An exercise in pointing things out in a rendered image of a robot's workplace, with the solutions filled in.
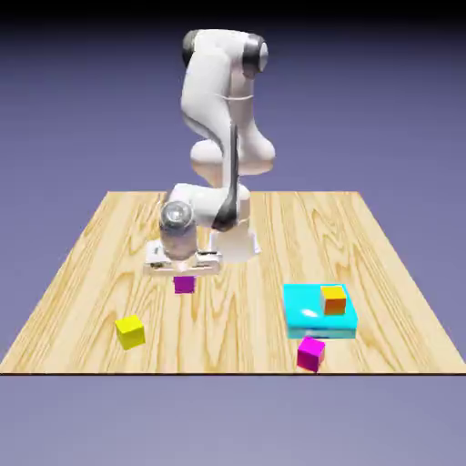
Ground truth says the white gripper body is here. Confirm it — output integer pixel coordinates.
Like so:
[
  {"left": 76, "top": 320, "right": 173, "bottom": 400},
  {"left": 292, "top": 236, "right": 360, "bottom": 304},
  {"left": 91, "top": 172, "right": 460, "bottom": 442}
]
[{"left": 142, "top": 239, "right": 223, "bottom": 277}]

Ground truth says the small purple cube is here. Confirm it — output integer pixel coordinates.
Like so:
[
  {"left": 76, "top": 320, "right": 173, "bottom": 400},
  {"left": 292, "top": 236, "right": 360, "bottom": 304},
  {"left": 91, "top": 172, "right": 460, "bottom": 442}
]
[{"left": 173, "top": 275, "right": 197, "bottom": 295}]

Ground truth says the small yellow cube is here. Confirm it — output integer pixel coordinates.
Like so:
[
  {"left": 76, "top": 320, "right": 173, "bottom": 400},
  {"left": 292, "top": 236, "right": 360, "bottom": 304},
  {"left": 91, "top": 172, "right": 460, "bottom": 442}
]
[{"left": 114, "top": 314, "right": 147, "bottom": 351}]

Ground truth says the small orange cube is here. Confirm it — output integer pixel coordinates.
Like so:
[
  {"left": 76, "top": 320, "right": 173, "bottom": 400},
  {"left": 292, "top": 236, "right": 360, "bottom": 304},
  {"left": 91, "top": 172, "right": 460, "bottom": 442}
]
[{"left": 319, "top": 284, "right": 348, "bottom": 316}]

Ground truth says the small magenta cube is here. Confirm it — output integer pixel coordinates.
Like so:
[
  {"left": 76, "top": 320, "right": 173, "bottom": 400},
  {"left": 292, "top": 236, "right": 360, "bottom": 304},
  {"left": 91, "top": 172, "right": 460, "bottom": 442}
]
[{"left": 295, "top": 336, "right": 327, "bottom": 374}]

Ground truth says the large cyan box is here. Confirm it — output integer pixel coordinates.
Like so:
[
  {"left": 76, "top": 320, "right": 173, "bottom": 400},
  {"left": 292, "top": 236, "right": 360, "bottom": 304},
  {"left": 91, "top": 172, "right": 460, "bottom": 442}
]
[{"left": 282, "top": 283, "right": 360, "bottom": 340}]

